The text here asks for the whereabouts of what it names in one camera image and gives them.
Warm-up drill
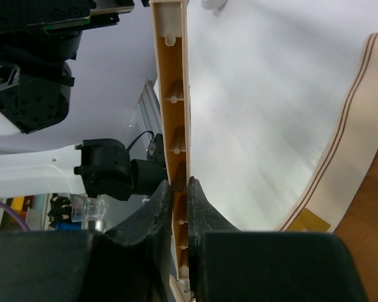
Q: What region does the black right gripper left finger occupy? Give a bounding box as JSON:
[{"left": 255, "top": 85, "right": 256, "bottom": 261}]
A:
[{"left": 0, "top": 181, "right": 173, "bottom": 301}]

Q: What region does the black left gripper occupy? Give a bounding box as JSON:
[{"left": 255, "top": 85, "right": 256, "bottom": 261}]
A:
[{"left": 0, "top": 1, "right": 135, "bottom": 34}]

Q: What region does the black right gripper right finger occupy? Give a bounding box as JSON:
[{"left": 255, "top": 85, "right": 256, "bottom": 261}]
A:
[{"left": 187, "top": 178, "right": 368, "bottom": 301}]

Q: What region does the brown boxer underwear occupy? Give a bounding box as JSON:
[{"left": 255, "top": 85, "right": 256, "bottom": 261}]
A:
[{"left": 278, "top": 33, "right": 378, "bottom": 301}]

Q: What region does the wooden clip hanger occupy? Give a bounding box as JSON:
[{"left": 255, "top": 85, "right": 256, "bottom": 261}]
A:
[{"left": 150, "top": 1, "right": 192, "bottom": 301}]

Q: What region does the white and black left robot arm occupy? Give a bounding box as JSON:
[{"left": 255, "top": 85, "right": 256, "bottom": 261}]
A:
[{"left": 0, "top": 1, "right": 166, "bottom": 201}]

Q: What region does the white metal clothes rack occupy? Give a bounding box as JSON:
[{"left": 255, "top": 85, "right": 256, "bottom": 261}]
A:
[{"left": 201, "top": 0, "right": 227, "bottom": 10}]

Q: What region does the aluminium mounting rail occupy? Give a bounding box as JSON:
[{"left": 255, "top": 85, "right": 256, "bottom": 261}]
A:
[{"left": 129, "top": 80, "right": 163, "bottom": 134}]

